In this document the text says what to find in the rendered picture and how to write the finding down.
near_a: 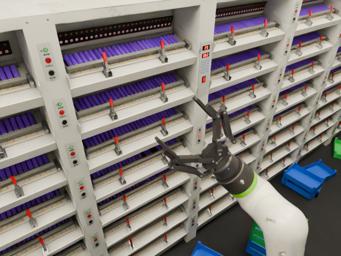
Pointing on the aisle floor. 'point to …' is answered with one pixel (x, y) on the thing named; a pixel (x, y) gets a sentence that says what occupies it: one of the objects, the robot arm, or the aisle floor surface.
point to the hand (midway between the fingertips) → (178, 121)
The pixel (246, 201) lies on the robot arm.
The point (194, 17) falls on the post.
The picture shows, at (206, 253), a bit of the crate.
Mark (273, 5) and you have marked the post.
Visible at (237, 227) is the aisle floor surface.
